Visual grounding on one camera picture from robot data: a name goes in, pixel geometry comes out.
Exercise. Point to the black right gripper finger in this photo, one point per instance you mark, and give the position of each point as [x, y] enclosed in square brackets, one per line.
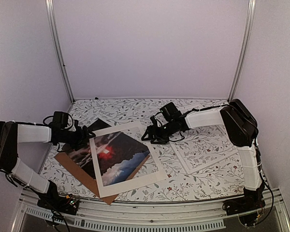
[148, 135]
[159, 141]

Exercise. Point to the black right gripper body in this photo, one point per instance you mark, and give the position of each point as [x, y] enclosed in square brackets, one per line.
[165, 132]

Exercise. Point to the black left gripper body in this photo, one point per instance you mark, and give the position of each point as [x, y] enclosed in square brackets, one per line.
[75, 138]

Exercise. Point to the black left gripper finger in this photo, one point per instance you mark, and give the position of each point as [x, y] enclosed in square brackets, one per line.
[81, 149]
[87, 134]

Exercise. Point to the white mat board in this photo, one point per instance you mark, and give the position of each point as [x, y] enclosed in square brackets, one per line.
[150, 171]

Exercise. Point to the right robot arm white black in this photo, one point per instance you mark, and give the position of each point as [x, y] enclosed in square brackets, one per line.
[242, 130]

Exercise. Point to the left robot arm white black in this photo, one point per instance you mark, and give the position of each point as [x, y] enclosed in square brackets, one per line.
[62, 129]

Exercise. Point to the dark red blue photo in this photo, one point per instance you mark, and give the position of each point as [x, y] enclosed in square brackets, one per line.
[118, 156]

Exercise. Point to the brown cardboard backing board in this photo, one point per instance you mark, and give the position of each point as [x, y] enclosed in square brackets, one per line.
[72, 162]

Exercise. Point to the floral patterned table cover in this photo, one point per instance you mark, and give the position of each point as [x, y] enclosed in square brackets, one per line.
[221, 179]

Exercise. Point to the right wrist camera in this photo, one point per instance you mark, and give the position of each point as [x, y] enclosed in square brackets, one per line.
[170, 112]

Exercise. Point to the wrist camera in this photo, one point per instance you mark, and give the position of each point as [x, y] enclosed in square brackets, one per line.
[170, 112]
[60, 119]

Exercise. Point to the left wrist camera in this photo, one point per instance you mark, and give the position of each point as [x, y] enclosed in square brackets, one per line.
[60, 119]

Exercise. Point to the white picture frame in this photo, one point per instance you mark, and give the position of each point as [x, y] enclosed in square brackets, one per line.
[205, 143]

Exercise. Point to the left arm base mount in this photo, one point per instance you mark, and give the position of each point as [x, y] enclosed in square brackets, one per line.
[62, 201]

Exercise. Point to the aluminium front rail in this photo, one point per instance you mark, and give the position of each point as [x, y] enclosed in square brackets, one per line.
[94, 215]

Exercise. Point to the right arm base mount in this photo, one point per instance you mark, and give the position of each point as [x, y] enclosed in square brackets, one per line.
[253, 208]

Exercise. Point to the left aluminium corner post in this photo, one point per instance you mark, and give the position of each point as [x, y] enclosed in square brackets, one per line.
[54, 33]

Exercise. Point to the aluminium corner post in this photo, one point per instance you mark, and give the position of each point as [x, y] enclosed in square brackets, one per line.
[54, 33]
[242, 55]

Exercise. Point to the right aluminium corner post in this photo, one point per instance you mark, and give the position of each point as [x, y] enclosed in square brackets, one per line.
[242, 55]

